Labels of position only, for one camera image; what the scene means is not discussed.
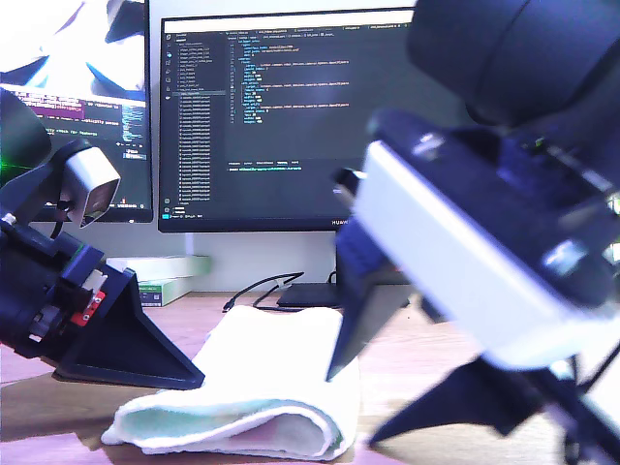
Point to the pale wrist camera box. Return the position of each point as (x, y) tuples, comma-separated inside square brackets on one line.
[(94, 184), (460, 271)]

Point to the pastel white terry tea towel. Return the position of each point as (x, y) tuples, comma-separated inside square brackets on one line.
[(271, 358)]

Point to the black monitor with terminal window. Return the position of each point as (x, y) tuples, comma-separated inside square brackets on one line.
[(97, 111)]

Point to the black Huawei computer monitor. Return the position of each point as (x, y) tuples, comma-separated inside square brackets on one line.
[(290, 145)]

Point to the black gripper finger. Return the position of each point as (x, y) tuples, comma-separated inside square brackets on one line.
[(368, 300), (126, 349), (484, 397)]

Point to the green and white box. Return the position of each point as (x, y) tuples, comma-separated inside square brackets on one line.
[(164, 290)]

